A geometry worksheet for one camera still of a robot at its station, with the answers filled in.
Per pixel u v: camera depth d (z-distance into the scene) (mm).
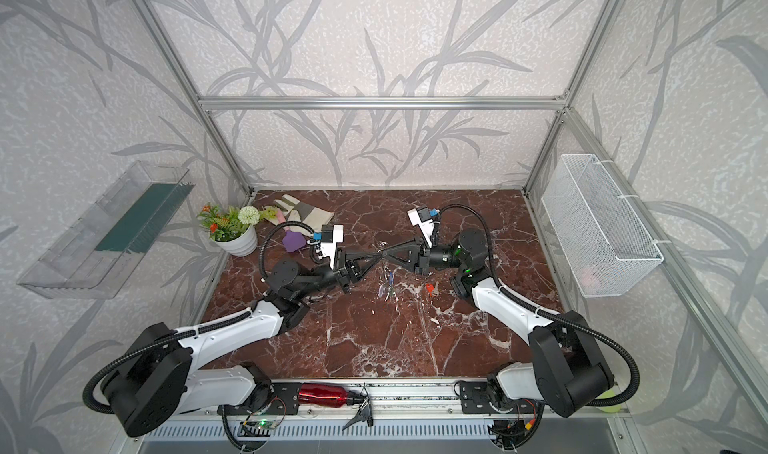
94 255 639
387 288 666
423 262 629
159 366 410
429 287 936
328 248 623
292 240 1048
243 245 963
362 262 654
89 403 400
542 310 469
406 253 653
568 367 417
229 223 897
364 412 707
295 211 1118
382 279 652
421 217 640
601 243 629
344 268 609
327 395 704
